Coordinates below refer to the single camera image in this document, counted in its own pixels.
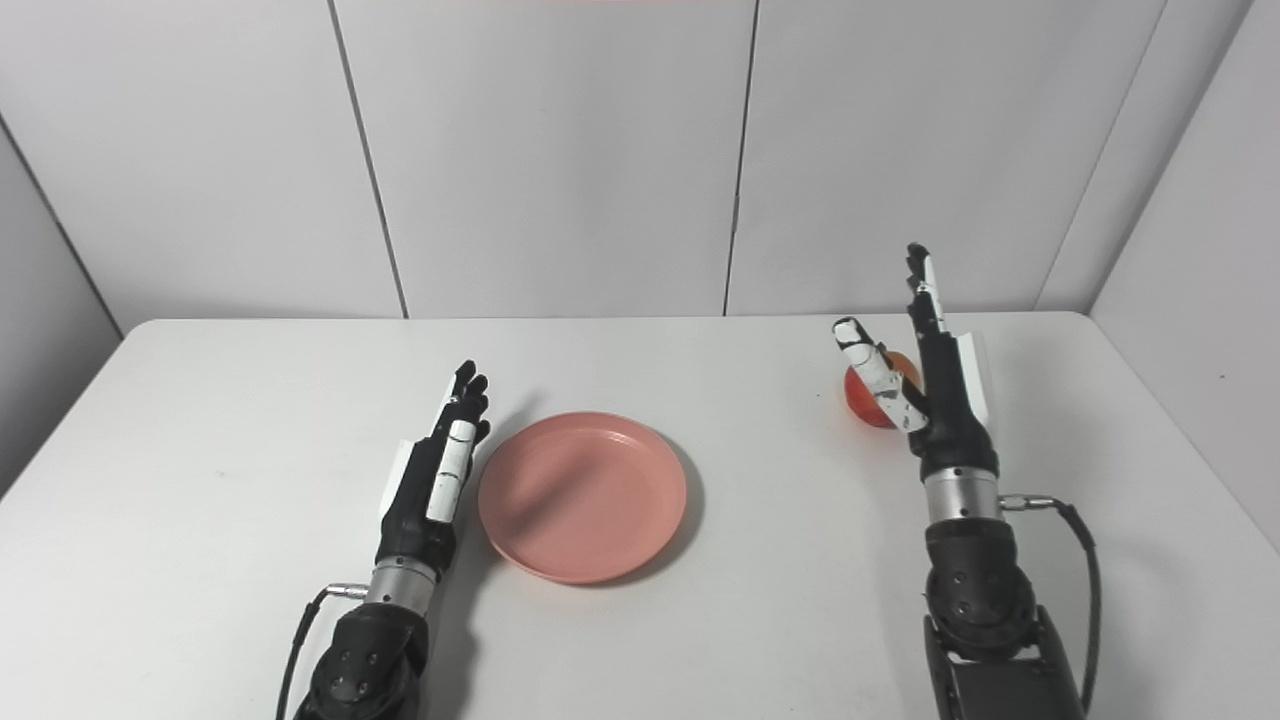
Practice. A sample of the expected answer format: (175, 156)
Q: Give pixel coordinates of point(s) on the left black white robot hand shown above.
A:
(430, 490)

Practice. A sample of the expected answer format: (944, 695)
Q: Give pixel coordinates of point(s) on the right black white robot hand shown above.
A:
(940, 400)

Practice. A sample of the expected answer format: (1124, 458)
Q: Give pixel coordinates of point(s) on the red pomegranate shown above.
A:
(862, 398)

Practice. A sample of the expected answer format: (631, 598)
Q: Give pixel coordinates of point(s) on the pink round plate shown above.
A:
(583, 497)

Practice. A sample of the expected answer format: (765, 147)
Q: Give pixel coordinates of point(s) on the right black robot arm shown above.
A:
(985, 620)

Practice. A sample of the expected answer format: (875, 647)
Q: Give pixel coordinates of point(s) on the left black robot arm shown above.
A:
(365, 650)

